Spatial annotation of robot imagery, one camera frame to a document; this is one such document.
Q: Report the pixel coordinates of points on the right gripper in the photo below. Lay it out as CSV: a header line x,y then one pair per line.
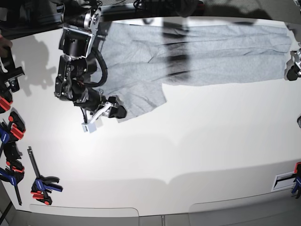
x,y
92,101

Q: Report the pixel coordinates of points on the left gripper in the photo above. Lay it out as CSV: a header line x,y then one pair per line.
x,y
295,71

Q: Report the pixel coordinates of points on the grey T-shirt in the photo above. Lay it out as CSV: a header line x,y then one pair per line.
x,y
140,59

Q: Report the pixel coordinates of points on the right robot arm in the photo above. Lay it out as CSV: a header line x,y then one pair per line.
x,y
82,68

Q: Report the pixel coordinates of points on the person hand at left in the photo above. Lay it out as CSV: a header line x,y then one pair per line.
x,y
4,44

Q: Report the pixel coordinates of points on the dark round object right edge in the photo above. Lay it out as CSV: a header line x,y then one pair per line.
x,y
299,121

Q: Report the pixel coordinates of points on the blue red clamp right edge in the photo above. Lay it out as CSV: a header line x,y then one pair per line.
x,y
297,187

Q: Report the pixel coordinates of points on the blue red clamp edge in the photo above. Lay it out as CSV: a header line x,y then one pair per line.
x,y
297,187
9,135

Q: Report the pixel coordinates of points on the white label with black bar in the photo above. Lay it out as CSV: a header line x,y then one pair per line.
x,y
283,181

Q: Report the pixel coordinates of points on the blue red clamp left edge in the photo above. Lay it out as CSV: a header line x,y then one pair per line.
x,y
9,135

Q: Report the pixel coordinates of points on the bar clamp on table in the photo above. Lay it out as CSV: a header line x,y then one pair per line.
x,y
42,186

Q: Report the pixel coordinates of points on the red black clamp upper left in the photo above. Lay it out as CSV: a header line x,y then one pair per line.
x,y
5,103

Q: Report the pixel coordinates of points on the black hand-held controller device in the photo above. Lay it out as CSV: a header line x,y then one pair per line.
x,y
9,80

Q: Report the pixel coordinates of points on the blue clamp lower left edge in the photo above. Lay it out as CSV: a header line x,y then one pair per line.
x,y
13,173

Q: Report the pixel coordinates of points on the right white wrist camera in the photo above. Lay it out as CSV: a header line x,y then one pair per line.
x,y
90,125

